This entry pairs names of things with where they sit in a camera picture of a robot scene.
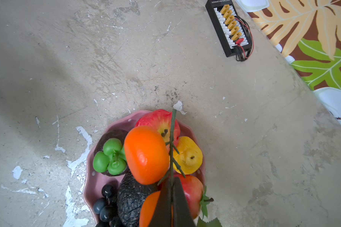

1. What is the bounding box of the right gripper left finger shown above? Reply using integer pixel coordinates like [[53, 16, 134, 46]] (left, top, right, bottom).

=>
[[149, 178, 172, 227]]

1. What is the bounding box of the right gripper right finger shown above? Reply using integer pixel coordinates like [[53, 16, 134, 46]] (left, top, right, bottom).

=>
[[172, 177, 196, 227]]

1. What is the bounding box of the orange tangerine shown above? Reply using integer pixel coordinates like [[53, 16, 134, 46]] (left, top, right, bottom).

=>
[[139, 191, 161, 227], [124, 126, 170, 185]]

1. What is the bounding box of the red strawberry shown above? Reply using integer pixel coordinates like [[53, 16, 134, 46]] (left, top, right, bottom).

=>
[[174, 174, 214, 219]]

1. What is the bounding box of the dark avocado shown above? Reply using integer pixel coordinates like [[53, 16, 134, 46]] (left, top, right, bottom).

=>
[[117, 171, 158, 227]]

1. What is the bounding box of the dark grape bunch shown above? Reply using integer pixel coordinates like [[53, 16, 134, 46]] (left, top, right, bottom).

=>
[[93, 183, 125, 227]]

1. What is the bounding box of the yellow lemon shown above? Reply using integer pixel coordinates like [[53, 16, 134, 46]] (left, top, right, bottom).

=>
[[173, 136, 203, 175]]

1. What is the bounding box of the red apple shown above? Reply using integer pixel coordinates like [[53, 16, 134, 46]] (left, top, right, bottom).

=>
[[134, 109, 172, 144]]

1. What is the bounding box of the green leaf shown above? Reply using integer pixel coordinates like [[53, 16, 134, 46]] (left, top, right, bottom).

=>
[[197, 217, 222, 227]]

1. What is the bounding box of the black tray with items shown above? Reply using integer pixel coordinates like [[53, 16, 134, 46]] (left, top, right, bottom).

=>
[[206, 0, 254, 61]]

